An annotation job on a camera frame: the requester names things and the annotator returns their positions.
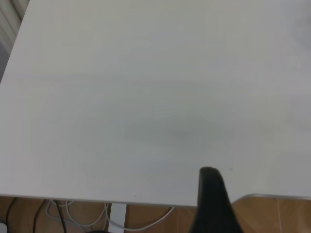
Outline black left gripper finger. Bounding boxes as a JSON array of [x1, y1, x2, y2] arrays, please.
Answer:
[[189, 166, 246, 233]]

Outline white table leg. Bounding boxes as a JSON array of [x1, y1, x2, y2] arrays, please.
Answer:
[[108, 203, 127, 233]]

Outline grey ribbed panel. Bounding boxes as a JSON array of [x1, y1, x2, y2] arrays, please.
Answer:
[[0, 0, 30, 82]]

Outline white cable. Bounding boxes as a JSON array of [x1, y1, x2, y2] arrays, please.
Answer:
[[108, 205, 175, 231], [47, 199, 109, 228]]

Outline black cable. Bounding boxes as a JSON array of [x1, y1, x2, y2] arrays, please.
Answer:
[[53, 200, 68, 233], [5, 197, 19, 223]]

